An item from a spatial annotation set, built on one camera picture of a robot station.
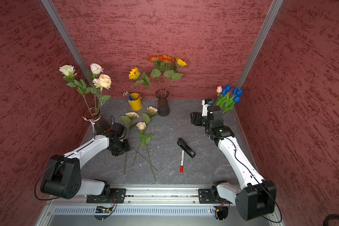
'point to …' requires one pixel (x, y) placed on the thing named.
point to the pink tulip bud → (219, 89)
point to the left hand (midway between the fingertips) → (126, 153)
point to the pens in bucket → (128, 95)
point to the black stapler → (184, 146)
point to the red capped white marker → (181, 167)
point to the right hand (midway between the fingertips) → (194, 117)
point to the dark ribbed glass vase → (163, 107)
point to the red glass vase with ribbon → (92, 115)
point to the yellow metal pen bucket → (136, 105)
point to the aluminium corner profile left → (82, 63)
